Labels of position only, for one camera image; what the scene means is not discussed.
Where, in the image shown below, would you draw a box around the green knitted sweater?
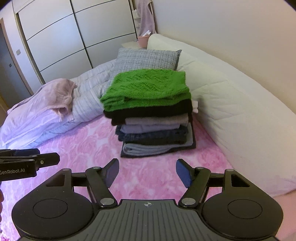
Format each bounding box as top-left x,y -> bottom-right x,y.
100,69 -> 191,112

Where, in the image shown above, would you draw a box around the pink floral bedspread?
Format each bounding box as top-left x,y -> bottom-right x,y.
1,117 -> 295,240

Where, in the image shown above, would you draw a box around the grey folded garment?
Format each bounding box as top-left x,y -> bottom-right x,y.
120,123 -> 196,158

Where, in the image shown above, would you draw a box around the dark blue folded jeans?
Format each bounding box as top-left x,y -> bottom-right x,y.
115,126 -> 188,145

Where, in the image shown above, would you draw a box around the beige folded garment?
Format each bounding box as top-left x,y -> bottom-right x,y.
125,113 -> 189,125

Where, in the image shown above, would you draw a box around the black folded garment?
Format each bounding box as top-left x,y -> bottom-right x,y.
103,99 -> 193,126

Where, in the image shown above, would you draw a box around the cream quilted headboard cushion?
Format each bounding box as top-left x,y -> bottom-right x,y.
148,34 -> 295,196

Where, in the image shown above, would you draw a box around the pink garment on duvet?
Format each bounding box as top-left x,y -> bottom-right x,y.
7,78 -> 76,114

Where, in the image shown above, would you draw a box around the lilac striped duvet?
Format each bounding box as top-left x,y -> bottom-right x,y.
1,60 -> 115,149

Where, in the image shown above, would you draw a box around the grey checked pillow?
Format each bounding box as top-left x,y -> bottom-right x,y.
108,48 -> 182,84

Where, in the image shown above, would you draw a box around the white sliding wardrobe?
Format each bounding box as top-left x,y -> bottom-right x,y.
12,1 -> 137,84

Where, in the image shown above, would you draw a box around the white bedside table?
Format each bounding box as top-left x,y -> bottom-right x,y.
121,41 -> 146,49

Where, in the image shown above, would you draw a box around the pink tissue box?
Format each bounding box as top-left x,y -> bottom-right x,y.
138,30 -> 151,48

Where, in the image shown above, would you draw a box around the hanging lilac garment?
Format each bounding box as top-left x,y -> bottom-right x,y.
135,0 -> 156,36

